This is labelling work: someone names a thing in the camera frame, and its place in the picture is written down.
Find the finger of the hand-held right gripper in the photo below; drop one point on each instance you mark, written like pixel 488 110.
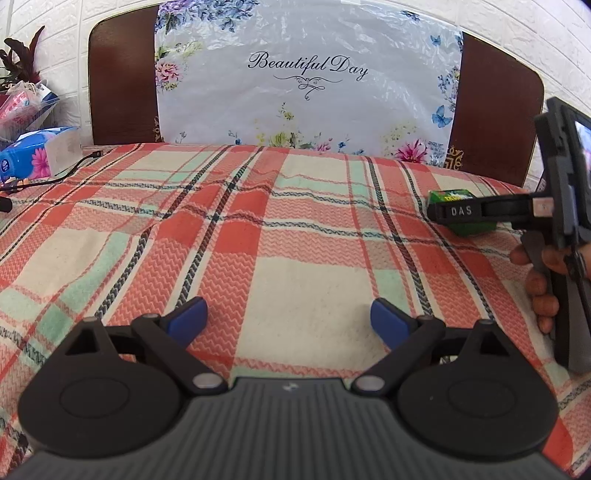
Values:
pixel 480 210

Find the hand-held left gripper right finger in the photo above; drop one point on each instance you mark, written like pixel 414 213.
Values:
pixel 390 321

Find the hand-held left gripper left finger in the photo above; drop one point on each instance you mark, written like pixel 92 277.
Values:
pixel 187 321

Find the small green carton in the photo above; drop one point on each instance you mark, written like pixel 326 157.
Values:
pixel 443 196

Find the person's right hand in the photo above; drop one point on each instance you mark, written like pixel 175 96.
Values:
pixel 545 307

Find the plaid blanket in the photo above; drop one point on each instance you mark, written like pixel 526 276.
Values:
pixel 277 277

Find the floral plastic bag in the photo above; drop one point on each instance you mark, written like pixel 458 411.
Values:
pixel 300 115

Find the blue tissue pack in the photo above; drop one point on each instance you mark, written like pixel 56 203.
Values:
pixel 32 154

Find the brown wooden headboard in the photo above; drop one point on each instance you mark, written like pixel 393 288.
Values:
pixel 120 92

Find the pink packets in clear bag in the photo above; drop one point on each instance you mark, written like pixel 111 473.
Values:
pixel 23 108

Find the dark red leafy plant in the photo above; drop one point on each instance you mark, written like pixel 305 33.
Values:
pixel 18 57

